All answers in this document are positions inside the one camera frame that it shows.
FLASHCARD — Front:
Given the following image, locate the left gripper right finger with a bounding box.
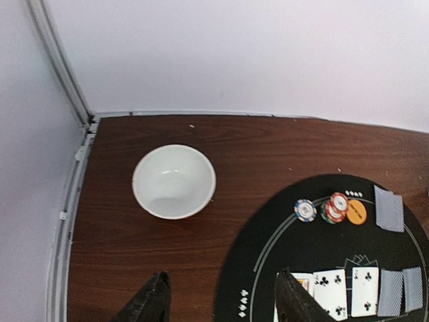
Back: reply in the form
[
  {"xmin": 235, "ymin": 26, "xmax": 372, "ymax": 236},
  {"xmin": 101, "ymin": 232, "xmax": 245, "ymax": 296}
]
[{"xmin": 274, "ymin": 268, "xmax": 334, "ymax": 322}]

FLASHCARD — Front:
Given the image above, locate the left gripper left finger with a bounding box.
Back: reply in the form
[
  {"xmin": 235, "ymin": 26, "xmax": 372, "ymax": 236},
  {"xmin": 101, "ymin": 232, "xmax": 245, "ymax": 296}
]
[{"xmin": 115, "ymin": 271, "xmax": 172, "ymax": 322}]

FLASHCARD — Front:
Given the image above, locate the face-up king playing card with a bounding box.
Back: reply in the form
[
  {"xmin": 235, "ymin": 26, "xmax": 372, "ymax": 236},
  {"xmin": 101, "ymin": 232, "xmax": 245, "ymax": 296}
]
[{"xmin": 292, "ymin": 272, "xmax": 315, "ymax": 297}]

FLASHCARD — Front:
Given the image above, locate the face-up three of clubs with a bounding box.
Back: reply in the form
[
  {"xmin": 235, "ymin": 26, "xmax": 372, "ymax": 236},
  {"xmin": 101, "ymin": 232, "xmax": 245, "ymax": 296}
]
[{"xmin": 313, "ymin": 269, "xmax": 348, "ymax": 321}]

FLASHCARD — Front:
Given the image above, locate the white blue poker chip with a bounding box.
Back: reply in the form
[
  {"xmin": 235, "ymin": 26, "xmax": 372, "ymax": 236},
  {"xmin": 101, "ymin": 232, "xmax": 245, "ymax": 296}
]
[{"xmin": 294, "ymin": 199, "xmax": 317, "ymax": 223}]

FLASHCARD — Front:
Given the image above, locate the red poker chip stack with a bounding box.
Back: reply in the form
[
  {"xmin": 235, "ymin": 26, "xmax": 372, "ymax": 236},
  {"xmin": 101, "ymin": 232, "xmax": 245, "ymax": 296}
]
[{"xmin": 320, "ymin": 192, "xmax": 349, "ymax": 225}]

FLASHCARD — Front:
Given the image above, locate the orange big blind button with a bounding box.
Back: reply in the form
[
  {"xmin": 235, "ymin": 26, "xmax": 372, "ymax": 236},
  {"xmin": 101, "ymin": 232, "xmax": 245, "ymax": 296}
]
[{"xmin": 347, "ymin": 199, "xmax": 367, "ymax": 225}]

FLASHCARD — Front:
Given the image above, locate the blue patterned playing card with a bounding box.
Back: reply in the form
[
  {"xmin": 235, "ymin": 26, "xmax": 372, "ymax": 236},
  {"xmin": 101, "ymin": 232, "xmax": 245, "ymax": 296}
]
[{"xmin": 374, "ymin": 185, "xmax": 404, "ymax": 233}]

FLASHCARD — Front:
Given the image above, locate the face-up two of clubs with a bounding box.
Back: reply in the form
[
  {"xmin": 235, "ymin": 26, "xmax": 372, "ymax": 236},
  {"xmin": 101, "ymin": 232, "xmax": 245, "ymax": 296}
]
[{"xmin": 351, "ymin": 266, "xmax": 379, "ymax": 318}]

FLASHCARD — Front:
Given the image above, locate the round black poker mat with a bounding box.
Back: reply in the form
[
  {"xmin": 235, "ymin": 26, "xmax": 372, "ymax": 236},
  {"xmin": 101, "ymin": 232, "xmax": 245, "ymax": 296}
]
[{"xmin": 213, "ymin": 174, "xmax": 428, "ymax": 321}]

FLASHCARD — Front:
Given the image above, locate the orange white bowl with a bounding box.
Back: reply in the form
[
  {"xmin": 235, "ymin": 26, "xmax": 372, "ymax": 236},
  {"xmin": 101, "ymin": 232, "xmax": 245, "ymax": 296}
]
[{"xmin": 131, "ymin": 144, "xmax": 217, "ymax": 220}]

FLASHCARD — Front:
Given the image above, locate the left aluminium frame post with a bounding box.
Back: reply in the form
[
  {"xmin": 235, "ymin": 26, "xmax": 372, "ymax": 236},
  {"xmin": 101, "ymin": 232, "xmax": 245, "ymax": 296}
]
[{"xmin": 26, "ymin": 1, "xmax": 94, "ymax": 131}]

